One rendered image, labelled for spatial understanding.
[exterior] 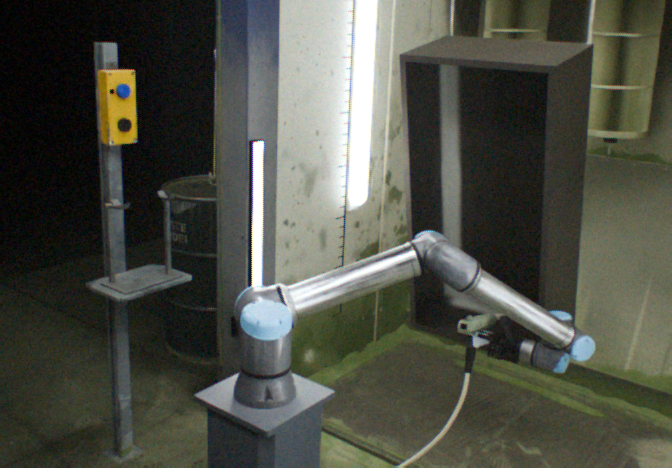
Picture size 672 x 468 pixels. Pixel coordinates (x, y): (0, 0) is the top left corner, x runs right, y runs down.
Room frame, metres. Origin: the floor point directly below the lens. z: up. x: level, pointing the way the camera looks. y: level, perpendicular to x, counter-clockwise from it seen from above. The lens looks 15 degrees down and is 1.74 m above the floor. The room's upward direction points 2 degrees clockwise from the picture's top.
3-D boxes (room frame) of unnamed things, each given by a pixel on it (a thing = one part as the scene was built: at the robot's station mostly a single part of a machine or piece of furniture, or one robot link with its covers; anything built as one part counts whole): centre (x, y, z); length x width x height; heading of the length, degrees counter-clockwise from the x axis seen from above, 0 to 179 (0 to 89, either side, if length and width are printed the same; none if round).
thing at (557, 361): (2.40, -0.80, 0.60); 0.12 x 0.09 x 0.10; 58
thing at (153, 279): (2.51, 0.70, 0.95); 0.26 x 0.15 x 0.32; 142
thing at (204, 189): (3.71, 0.64, 0.86); 0.54 x 0.54 x 0.01
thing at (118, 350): (2.61, 0.84, 0.82); 0.06 x 0.06 x 1.64; 52
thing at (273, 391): (1.99, 0.19, 0.69); 0.19 x 0.19 x 0.10
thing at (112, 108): (2.57, 0.79, 1.42); 0.12 x 0.06 x 0.26; 142
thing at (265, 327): (2.00, 0.20, 0.83); 0.17 x 0.15 x 0.18; 13
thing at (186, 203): (3.71, 0.63, 0.44); 0.59 x 0.58 x 0.89; 33
